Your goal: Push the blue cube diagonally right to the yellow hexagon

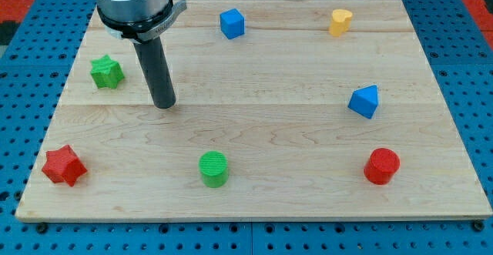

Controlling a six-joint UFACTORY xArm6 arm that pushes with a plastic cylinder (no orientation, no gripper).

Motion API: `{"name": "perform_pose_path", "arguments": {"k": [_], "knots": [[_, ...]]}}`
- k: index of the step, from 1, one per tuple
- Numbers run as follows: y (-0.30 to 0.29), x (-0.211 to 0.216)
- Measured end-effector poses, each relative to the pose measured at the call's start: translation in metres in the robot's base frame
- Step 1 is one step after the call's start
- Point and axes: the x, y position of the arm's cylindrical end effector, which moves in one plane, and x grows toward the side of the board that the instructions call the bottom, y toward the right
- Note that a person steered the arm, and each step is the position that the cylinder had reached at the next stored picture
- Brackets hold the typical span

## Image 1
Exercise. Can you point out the red star block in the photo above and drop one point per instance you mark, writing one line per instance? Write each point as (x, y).
(63, 166)

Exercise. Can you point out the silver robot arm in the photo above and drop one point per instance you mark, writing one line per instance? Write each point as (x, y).
(132, 10)

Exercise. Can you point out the green cylinder block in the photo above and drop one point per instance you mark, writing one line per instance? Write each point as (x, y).
(213, 168)

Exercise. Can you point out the green star block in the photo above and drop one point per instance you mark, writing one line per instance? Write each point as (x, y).
(106, 72)

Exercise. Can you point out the yellow heart block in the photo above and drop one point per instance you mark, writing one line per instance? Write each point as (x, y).
(340, 22)

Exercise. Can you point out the blue cube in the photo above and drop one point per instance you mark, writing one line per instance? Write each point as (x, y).
(232, 23)

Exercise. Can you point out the red cylinder block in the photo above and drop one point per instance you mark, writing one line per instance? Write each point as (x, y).
(381, 166)

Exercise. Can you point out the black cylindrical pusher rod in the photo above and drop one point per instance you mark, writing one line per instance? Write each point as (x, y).
(156, 72)

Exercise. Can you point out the blue triangular prism block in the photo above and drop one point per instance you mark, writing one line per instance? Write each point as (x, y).
(365, 101)

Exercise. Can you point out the light wooden board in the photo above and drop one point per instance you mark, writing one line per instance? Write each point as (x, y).
(274, 102)

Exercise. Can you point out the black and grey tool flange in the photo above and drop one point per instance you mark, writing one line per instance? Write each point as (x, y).
(146, 30)

